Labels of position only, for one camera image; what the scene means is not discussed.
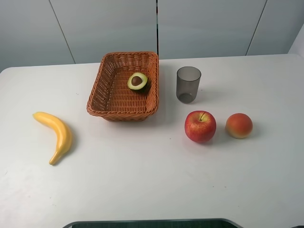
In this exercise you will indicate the halved avocado with pit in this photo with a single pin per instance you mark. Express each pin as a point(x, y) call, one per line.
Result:
point(137, 82)

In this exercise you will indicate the orange wicker basket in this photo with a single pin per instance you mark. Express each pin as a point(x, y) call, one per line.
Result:
point(110, 97)

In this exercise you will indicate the red apple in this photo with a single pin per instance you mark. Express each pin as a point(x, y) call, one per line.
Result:
point(200, 126)

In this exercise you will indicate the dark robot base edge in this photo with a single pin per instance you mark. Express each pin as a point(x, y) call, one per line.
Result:
point(161, 223)

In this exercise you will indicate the grey translucent plastic cup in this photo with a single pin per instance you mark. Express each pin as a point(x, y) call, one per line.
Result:
point(187, 85)

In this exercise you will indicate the yellow banana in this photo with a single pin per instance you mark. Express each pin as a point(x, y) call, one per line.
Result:
point(62, 131)

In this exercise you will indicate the orange peach fruit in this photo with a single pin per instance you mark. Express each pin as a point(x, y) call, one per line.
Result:
point(239, 125)

